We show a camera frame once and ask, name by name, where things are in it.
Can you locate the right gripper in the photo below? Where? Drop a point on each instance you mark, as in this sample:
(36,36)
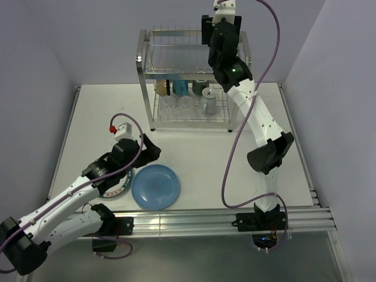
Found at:
(206,29)

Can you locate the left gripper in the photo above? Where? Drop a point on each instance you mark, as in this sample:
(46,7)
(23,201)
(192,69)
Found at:
(150,154)

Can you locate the blue round plate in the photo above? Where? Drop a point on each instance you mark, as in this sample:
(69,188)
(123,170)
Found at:
(155,187)

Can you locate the white plate teal rim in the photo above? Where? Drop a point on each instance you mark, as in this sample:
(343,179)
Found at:
(121,188)

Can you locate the clear glass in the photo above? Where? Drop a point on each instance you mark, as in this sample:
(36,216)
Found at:
(167,108)
(186,107)

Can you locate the dark green mug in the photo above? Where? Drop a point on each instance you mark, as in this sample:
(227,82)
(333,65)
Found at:
(199,85)

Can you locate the black bowl tan outside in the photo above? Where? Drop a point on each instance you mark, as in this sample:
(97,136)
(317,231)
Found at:
(162,87)

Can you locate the blue flower mug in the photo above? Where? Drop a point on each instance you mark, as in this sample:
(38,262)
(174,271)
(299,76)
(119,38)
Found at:
(180,87)

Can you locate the light grey mug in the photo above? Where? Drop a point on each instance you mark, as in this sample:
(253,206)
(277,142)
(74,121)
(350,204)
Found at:
(208,102)

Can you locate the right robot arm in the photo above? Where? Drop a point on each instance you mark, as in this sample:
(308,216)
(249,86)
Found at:
(234,76)

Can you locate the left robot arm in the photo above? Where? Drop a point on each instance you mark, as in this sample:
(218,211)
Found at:
(27,242)

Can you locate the steel two-tier dish rack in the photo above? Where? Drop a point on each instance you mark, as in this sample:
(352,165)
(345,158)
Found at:
(178,54)

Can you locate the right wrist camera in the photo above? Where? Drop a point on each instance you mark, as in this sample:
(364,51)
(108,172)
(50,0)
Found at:
(224,10)

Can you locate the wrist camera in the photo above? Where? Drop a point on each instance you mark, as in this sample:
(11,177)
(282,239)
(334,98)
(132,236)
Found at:
(124,131)
(224,10)

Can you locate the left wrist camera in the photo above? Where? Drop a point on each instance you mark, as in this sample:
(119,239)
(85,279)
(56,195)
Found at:
(124,131)

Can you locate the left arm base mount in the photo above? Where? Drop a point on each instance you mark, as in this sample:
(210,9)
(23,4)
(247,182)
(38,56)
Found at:
(109,241)

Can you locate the aluminium frame rail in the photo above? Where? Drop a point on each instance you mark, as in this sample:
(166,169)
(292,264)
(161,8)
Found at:
(217,222)

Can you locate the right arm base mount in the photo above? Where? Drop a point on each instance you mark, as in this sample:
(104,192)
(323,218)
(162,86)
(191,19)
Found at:
(261,221)

